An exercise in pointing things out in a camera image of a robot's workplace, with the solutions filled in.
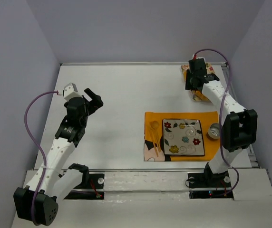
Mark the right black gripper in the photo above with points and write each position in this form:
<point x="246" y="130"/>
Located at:
<point x="191" y="83"/>

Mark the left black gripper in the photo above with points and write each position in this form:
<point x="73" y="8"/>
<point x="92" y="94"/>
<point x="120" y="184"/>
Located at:
<point x="92" y="101"/>

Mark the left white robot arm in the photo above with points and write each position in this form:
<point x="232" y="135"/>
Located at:
<point x="38" y="201"/>

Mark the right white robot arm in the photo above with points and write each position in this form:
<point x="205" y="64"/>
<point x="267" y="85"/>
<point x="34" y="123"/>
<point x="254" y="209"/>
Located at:
<point x="238" y="125"/>

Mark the round orange donut bread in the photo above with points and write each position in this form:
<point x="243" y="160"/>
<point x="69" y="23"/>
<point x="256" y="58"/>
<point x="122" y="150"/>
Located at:
<point x="186" y="77"/>

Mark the striped orange bread loaf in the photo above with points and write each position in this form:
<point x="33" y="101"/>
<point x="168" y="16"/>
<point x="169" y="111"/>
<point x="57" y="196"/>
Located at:
<point x="201" y="97"/>

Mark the floral cloth mat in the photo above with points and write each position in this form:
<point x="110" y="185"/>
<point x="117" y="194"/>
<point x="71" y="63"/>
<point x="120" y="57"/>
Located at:
<point x="208" y="67"/>

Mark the metal cup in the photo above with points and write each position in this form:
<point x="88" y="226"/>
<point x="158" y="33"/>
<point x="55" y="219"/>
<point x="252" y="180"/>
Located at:
<point x="214" y="132"/>

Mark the square floral ceramic plate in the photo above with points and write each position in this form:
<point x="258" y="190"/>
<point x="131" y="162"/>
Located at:
<point x="183" y="137"/>

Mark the orange plastic spoon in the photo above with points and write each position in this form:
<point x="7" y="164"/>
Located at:
<point x="154" y="126"/>

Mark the orange placemat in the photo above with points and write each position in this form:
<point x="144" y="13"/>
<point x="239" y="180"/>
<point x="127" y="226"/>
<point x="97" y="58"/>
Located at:
<point x="206" y="119"/>

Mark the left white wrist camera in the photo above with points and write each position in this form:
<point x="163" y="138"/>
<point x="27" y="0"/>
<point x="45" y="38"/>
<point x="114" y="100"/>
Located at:
<point x="70" y="91"/>

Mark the aluminium table edge rail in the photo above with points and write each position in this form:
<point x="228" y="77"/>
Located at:
<point x="123" y="64"/>

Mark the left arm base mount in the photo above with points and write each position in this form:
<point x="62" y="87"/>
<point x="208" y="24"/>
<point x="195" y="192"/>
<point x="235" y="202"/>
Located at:
<point x="93" y="189"/>

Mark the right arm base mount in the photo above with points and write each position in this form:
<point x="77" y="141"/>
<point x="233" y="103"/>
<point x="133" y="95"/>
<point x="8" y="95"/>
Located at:
<point x="202" y="188"/>

